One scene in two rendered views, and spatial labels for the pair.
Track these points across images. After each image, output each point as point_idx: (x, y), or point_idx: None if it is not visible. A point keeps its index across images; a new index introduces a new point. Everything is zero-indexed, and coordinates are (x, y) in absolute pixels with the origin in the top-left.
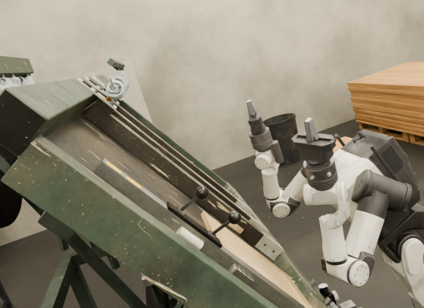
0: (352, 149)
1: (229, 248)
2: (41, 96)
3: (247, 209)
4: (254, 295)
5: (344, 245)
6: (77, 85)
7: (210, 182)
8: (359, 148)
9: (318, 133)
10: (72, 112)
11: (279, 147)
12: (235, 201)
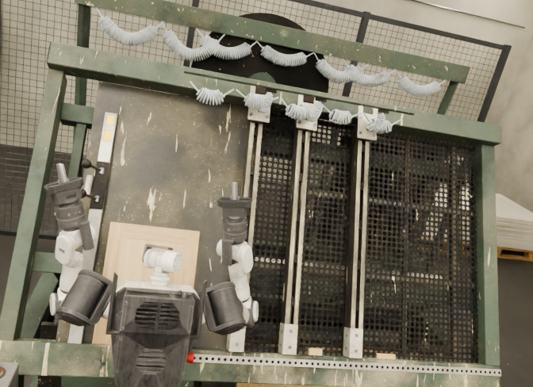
0: (169, 291)
1: (135, 241)
2: (86, 56)
3: (348, 347)
4: (26, 211)
5: (61, 279)
6: (228, 82)
7: (350, 282)
8: (158, 291)
9: (65, 183)
10: (161, 86)
11: (224, 248)
12: (348, 326)
